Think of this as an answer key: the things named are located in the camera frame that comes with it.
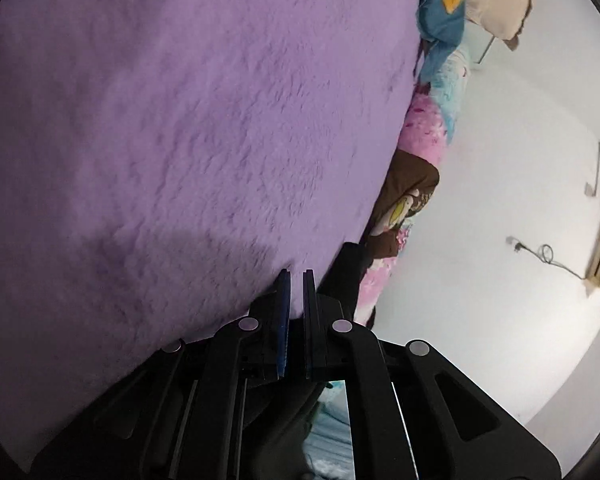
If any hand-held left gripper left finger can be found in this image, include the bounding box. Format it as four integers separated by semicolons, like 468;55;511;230
30;269;293;480

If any blue pillow with orange prints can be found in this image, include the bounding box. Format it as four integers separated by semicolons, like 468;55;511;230
414;0;476;83

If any black power cord with plug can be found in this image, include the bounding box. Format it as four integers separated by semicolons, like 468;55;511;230
505;236;588;281

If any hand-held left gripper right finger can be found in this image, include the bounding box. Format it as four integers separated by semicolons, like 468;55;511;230
303;269;562;480

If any pink and blue floral quilt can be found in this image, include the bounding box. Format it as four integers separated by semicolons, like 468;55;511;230
354;42;474;327

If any brown printed cloth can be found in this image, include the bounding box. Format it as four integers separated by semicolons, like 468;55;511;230
367;150;441;259

